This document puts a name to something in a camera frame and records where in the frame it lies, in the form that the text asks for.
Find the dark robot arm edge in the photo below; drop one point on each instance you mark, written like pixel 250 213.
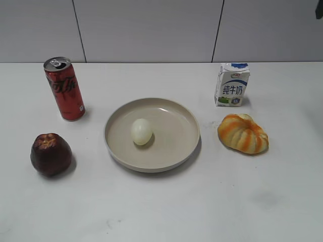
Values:
pixel 319 10

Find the white blue milk carton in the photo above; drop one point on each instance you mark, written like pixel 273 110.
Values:
pixel 231 84

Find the white egg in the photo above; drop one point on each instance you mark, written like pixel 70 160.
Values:
pixel 141 131

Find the red soda can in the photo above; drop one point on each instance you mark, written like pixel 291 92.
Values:
pixel 62 79

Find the peeled orange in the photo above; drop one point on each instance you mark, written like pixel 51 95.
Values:
pixel 241 133

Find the beige round plate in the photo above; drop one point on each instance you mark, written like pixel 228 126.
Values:
pixel 175 135

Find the dark red apple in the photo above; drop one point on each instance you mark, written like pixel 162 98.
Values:
pixel 50 154

